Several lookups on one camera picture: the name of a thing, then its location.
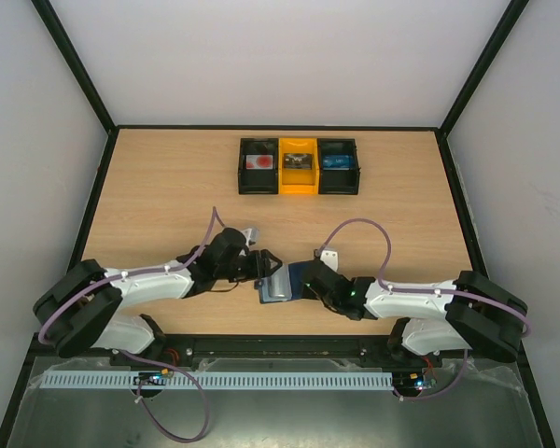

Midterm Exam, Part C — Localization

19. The grey slotted cable duct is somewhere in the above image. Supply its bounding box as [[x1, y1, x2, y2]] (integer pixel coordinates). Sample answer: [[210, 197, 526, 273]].
[[39, 371, 393, 391]]

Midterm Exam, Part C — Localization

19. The right black bin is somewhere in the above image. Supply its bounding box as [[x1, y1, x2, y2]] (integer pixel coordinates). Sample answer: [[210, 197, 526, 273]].
[[317, 138, 360, 195]]

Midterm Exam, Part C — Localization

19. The black VIP card in bin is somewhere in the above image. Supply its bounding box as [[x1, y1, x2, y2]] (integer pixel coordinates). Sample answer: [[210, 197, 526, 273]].
[[283, 153, 313, 170]]

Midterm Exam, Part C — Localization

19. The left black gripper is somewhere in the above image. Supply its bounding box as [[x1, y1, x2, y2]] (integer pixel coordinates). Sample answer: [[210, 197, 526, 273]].
[[217, 249, 282, 282]]

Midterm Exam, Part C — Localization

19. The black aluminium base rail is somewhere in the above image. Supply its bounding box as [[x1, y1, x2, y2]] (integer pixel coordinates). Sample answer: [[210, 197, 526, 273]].
[[111, 333, 444, 370]]

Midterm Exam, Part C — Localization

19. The left black bin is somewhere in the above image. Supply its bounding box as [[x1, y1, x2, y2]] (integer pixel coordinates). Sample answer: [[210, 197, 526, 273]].
[[237, 138, 279, 195]]

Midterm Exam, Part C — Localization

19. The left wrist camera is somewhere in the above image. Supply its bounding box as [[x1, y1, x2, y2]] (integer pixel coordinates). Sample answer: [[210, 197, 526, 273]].
[[242, 227, 259, 246]]

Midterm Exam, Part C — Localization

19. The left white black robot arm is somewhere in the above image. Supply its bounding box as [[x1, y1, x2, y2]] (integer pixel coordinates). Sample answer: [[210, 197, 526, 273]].
[[33, 228, 283, 358]]

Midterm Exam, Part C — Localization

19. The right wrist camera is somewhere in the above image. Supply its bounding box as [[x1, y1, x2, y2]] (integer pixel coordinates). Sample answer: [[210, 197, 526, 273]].
[[319, 248, 339, 272]]

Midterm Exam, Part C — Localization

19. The red white card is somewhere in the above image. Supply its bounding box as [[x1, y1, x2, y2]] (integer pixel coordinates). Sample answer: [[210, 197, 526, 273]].
[[245, 154, 274, 170]]

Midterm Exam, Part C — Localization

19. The navy blue card holder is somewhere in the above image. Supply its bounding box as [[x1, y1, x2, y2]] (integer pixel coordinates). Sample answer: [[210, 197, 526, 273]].
[[255, 261, 315, 304]]

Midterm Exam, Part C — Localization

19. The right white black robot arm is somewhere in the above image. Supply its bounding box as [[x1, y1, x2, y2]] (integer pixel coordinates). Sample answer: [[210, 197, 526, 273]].
[[302, 259, 528, 366]]

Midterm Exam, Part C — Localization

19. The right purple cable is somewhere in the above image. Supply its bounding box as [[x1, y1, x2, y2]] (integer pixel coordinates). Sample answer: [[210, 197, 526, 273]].
[[315, 218, 533, 402]]

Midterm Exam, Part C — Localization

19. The black bin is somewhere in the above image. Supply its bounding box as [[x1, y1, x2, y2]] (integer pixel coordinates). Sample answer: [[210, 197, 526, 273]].
[[317, 138, 360, 195], [237, 138, 279, 195]]

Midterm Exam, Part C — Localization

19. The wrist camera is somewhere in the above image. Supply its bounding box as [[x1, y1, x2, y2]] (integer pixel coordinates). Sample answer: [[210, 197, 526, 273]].
[[319, 248, 339, 272], [242, 227, 259, 246]]

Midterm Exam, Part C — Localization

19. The yellow middle bin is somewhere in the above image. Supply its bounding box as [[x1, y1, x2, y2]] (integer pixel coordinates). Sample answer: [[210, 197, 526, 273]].
[[278, 137, 319, 195]]

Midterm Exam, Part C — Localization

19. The blue card in bin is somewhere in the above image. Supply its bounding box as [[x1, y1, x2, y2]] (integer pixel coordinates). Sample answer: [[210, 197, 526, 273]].
[[321, 154, 354, 170]]

